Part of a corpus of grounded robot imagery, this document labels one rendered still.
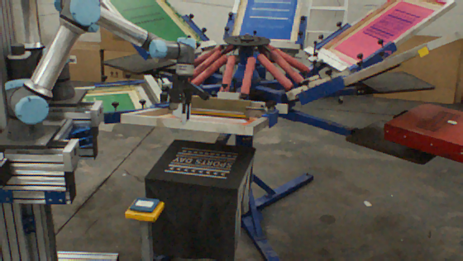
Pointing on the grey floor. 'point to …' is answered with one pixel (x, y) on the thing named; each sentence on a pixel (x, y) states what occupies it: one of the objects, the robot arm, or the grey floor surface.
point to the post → (145, 229)
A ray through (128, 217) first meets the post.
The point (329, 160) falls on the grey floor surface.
